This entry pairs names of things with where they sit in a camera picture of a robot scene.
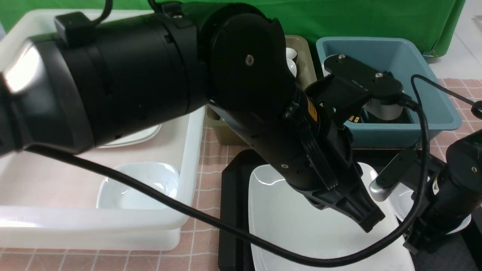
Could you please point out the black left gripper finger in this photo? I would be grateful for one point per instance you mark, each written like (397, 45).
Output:
(356, 203)

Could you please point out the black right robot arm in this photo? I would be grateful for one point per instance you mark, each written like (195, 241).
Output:
(462, 175)

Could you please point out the pile of black chopsticks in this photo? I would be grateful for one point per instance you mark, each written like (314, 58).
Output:
(390, 115)

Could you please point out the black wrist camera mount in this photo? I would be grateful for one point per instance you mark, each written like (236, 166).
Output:
(352, 85)

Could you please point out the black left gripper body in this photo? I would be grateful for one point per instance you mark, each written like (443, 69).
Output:
(303, 145)

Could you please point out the olive green spoon bin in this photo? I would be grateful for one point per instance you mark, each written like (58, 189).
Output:
(216, 128)

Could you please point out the small white bowl in tub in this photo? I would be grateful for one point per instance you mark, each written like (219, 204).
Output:
(160, 176)

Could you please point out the black serving tray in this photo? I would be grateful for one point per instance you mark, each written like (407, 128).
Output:
(461, 253)

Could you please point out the blue chopstick bin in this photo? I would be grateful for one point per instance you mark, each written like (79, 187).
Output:
(402, 59)

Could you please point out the lower white plate in tub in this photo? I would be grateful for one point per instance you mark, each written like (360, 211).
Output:
(136, 138)

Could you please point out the green backdrop cloth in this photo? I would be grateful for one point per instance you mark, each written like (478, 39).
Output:
(357, 19)

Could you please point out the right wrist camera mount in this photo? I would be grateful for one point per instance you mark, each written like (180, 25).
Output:
(406, 168)

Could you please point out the small white bowl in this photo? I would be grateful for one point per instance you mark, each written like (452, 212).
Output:
(401, 202)
(160, 176)

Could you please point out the pink checkered tablecloth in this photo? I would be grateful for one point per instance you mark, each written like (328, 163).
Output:
(197, 247)

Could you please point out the large translucent white tub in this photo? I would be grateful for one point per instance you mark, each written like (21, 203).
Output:
(47, 204)

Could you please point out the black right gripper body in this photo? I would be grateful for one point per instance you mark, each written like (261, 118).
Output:
(438, 217)

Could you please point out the pile of white spoons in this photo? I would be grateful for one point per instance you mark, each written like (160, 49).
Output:
(291, 56)

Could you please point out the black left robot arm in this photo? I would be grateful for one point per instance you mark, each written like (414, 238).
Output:
(91, 82)

